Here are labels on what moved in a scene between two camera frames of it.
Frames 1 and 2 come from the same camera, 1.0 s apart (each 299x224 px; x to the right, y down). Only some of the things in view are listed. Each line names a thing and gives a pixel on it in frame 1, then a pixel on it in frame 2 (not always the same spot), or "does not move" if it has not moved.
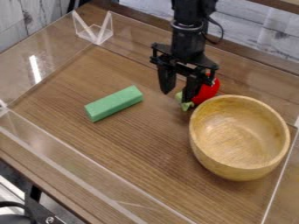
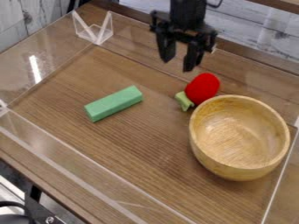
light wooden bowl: (238, 136) does not move
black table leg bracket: (35, 211) does not move
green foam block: (114, 103) does not move
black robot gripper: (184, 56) → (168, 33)
